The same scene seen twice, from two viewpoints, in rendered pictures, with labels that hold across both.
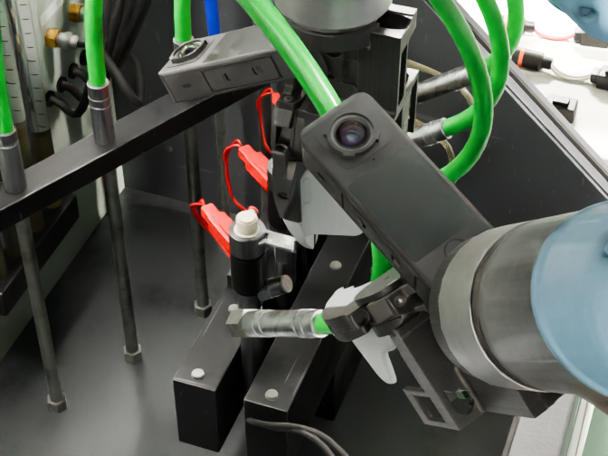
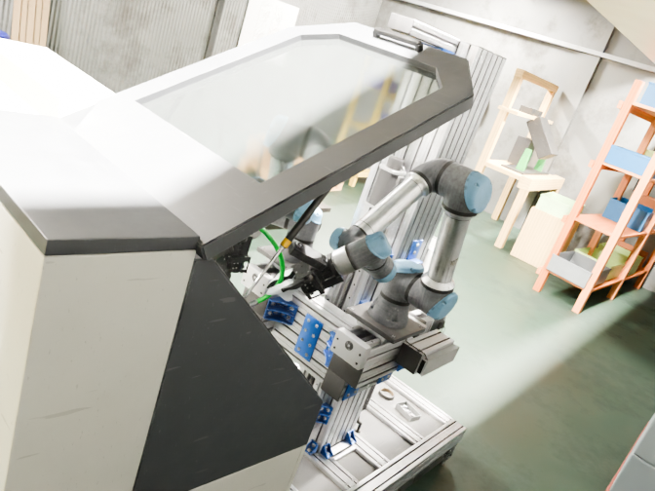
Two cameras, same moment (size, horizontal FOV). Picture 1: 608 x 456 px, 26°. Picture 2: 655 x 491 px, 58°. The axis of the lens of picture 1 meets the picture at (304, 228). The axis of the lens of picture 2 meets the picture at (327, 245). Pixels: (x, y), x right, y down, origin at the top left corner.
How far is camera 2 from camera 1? 1.35 m
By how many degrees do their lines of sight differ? 63
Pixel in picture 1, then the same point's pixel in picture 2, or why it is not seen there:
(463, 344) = (345, 267)
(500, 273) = (356, 250)
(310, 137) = (295, 247)
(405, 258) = (320, 262)
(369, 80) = (245, 247)
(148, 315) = not seen: hidden behind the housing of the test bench
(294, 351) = not seen: hidden behind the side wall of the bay
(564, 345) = (377, 252)
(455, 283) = (340, 258)
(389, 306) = (312, 275)
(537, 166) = not seen: hidden behind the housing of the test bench
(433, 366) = (319, 283)
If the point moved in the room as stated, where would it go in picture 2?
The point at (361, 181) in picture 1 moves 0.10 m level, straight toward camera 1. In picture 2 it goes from (306, 252) to (337, 269)
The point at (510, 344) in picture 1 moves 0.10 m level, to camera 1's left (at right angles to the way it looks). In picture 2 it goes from (362, 260) to (347, 268)
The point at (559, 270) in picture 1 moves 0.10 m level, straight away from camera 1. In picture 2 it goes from (373, 244) to (346, 227)
